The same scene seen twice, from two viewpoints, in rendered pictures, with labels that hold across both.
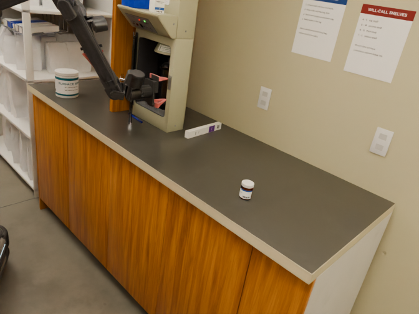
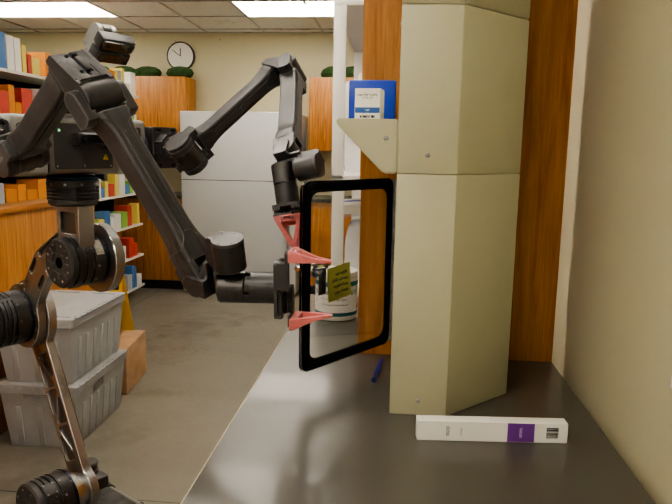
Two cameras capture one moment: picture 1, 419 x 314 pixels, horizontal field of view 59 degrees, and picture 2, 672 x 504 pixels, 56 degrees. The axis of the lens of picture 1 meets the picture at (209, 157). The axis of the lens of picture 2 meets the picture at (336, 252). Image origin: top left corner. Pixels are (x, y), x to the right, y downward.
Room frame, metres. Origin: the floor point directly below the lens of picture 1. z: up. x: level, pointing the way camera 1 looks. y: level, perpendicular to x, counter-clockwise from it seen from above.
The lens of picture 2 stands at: (0.97, -0.66, 1.45)
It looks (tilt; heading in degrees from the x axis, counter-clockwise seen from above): 9 degrees down; 54
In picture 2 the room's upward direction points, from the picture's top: 1 degrees clockwise
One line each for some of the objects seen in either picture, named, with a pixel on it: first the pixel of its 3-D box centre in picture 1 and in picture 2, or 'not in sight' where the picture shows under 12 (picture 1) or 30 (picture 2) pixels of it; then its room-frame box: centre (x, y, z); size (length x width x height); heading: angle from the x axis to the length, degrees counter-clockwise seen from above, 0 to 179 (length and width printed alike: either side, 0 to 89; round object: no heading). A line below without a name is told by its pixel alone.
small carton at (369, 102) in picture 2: (156, 5); (369, 105); (1.77, 0.34, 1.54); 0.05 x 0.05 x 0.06; 42
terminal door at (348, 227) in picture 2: (131, 76); (348, 269); (1.80, 0.44, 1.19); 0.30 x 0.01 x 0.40; 13
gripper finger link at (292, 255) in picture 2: (158, 82); (306, 268); (1.58, 0.27, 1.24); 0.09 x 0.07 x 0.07; 138
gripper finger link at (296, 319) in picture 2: (158, 97); (306, 307); (1.58, 0.27, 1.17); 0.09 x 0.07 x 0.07; 138
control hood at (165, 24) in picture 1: (146, 21); (370, 146); (1.82, 0.40, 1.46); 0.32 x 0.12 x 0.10; 49
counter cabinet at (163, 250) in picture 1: (169, 209); not in sight; (1.80, 0.18, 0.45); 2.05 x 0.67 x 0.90; 49
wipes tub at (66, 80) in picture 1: (67, 83); not in sight; (2.10, 0.90, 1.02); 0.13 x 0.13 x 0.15
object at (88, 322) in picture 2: not in sight; (65, 333); (1.69, 2.71, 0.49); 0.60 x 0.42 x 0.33; 49
